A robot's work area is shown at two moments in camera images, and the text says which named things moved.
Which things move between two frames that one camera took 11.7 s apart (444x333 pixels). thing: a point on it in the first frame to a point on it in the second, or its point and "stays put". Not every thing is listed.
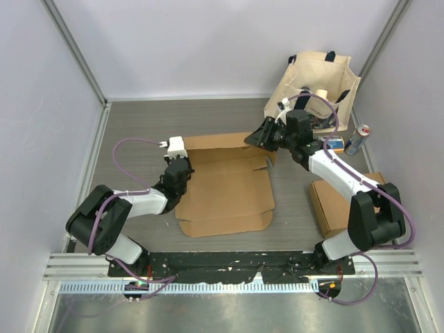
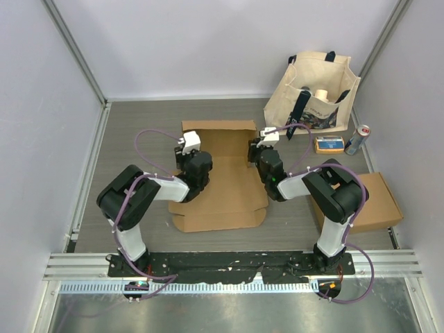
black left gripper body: [182, 190] to [182, 160]
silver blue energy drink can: [357, 139] stays put
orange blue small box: [337, 144] stays put
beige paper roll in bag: [322, 93] stays put
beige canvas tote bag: [318, 82] stays put
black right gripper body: [281, 138] to [254, 156]
